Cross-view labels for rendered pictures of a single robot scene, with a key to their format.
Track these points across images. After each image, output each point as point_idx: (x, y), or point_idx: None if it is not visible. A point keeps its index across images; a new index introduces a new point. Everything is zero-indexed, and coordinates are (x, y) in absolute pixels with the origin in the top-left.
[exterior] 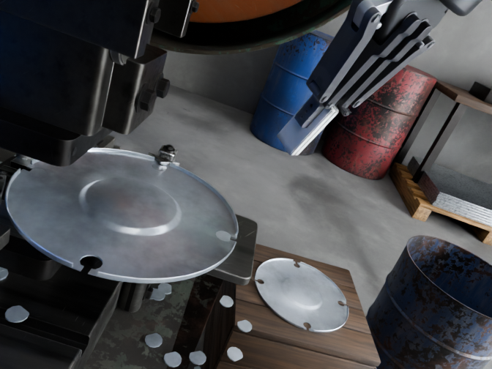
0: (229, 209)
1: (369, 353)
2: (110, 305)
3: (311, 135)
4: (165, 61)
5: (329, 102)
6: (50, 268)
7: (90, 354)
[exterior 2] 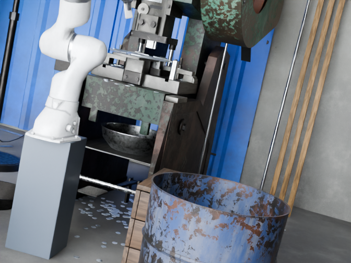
0: (144, 57)
1: (144, 183)
2: (117, 70)
3: (124, 10)
4: (156, 18)
5: (123, 0)
6: (124, 64)
7: (108, 77)
